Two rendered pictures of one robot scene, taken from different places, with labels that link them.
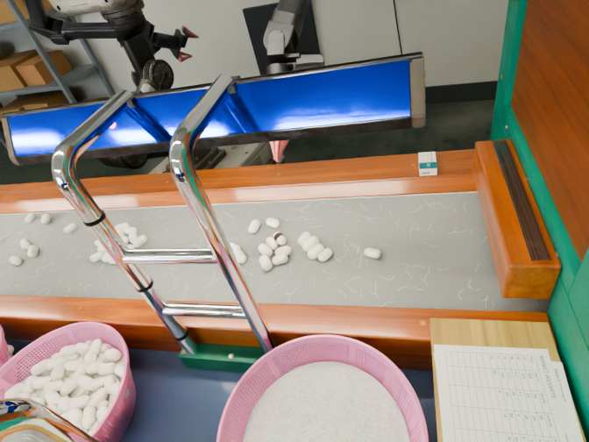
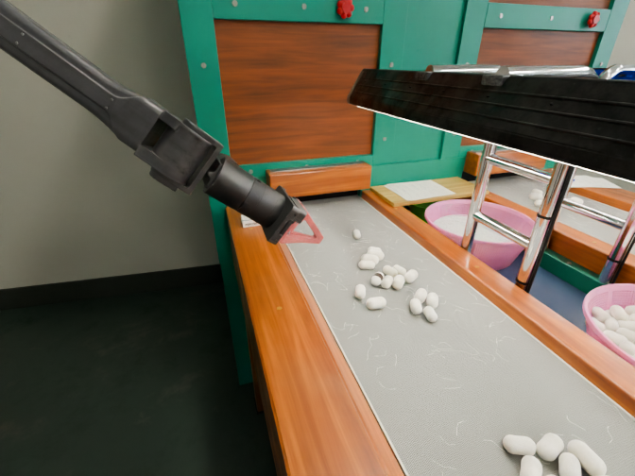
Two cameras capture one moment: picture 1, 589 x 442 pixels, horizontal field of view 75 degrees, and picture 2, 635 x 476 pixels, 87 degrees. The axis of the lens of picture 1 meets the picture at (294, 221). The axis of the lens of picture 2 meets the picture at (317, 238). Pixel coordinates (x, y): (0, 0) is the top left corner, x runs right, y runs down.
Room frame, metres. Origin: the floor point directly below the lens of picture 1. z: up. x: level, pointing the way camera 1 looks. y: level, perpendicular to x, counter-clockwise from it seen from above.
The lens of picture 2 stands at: (1.02, 0.38, 1.13)
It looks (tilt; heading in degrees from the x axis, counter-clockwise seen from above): 28 degrees down; 230
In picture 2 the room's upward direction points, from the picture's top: straight up
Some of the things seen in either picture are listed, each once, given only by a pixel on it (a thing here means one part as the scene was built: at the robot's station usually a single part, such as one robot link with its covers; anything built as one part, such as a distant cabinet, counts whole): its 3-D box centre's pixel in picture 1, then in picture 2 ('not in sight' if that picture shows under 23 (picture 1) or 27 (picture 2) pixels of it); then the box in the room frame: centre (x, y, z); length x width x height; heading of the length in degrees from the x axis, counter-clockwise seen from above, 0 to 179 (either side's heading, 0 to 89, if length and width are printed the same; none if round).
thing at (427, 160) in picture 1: (427, 163); (253, 219); (0.65, -0.31, 0.78); 0.06 x 0.04 x 0.02; 158
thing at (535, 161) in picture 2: not in sight; (506, 160); (-0.22, -0.08, 0.83); 0.30 x 0.06 x 0.07; 158
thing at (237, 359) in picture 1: (209, 244); (473, 206); (0.45, 0.13, 0.90); 0.20 x 0.19 x 0.45; 68
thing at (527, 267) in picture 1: (507, 208); (319, 178); (0.42, -0.33, 0.83); 0.30 x 0.06 x 0.07; 158
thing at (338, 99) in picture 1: (187, 113); (454, 99); (0.52, 0.10, 1.08); 0.62 x 0.08 x 0.07; 68
